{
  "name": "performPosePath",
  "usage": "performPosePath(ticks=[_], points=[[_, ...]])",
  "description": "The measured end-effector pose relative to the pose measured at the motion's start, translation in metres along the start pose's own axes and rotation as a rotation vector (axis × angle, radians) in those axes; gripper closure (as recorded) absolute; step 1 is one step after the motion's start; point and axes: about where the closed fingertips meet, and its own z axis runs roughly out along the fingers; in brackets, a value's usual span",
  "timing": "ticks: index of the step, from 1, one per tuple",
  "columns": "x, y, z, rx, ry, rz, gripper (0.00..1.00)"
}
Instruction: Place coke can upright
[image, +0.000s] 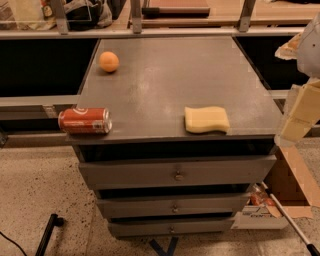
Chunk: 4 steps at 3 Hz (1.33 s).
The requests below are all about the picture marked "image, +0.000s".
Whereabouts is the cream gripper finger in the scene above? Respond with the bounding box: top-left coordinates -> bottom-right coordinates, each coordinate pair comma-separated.
280,81 -> 320,142

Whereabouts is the red coke can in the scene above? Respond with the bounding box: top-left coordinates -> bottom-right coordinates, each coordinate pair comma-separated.
58,108 -> 112,134

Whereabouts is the cardboard box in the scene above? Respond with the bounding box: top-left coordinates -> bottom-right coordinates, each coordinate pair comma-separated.
232,146 -> 320,229

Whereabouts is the snack bag in box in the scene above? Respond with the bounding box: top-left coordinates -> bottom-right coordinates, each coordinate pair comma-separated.
250,184 -> 275,206

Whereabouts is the yellow sponge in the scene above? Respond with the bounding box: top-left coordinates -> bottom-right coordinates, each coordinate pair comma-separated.
184,106 -> 230,134

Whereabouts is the grey drawer cabinet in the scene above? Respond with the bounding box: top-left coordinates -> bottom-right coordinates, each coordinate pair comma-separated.
71,37 -> 281,224

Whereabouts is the middle grey drawer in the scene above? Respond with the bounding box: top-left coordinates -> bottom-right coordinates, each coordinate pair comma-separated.
97,193 -> 249,219

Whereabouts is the grey drawer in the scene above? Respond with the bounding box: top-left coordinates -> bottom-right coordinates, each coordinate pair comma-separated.
108,218 -> 234,238
97,193 -> 249,219
79,155 -> 276,190

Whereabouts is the bottom grey drawer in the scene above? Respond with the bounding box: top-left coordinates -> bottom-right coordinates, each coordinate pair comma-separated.
108,218 -> 234,238

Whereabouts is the top grey drawer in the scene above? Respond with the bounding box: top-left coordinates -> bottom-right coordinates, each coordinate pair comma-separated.
79,155 -> 276,190

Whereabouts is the orange fruit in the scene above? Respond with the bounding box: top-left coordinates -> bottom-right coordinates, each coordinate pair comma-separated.
99,52 -> 120,73

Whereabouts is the dark bag on shelf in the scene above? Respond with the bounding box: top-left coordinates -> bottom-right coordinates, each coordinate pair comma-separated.
64,0 -> 112,31

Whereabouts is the black bar on floor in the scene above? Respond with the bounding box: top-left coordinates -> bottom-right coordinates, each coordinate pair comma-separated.
35,214 -> 64,256

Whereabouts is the white stick black handle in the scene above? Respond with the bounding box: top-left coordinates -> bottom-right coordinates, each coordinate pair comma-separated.
261,182 -> 320,256

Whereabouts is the black cable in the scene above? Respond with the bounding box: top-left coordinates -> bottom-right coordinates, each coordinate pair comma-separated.
0,230 -> 28,256

